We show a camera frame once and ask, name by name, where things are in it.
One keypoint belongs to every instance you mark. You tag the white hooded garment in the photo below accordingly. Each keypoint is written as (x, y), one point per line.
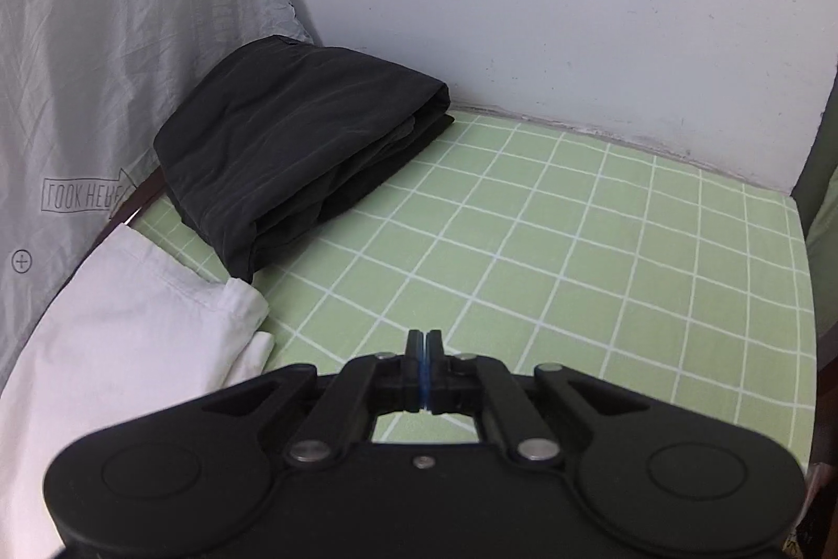
(133, 332)

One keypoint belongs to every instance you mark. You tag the green grid bed sheet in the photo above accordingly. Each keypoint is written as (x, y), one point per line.
(535, 245)

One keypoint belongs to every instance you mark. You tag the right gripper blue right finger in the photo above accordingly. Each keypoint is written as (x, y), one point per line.
(499, 403)

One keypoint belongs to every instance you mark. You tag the grey carrot print sheet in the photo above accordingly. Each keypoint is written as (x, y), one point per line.
(86, 85)

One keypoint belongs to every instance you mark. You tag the folded black garment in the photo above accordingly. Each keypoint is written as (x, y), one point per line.
(281, 136)

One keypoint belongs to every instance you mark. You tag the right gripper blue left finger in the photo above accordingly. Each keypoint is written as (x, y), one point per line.
(350, 403)

